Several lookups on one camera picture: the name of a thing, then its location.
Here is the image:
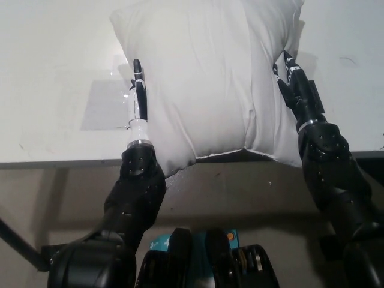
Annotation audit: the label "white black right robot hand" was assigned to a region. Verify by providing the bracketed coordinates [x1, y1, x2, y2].
[271, 49, 326, 131]

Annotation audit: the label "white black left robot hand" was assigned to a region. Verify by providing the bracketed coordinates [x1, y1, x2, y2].
[127, 58, 152, 148]

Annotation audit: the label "white square pillow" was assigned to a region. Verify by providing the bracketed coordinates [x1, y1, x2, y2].
[108, 0, 307, 178]

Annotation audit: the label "black robot legs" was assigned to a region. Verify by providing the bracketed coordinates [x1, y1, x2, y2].
[134, 227, 278, 288]

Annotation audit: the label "clear plastic sheet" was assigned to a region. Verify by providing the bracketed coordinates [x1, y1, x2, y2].
[80, 53, 134, 132]

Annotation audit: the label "black metal bar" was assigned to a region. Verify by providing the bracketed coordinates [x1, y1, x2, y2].
[0, 217, 49, 273]

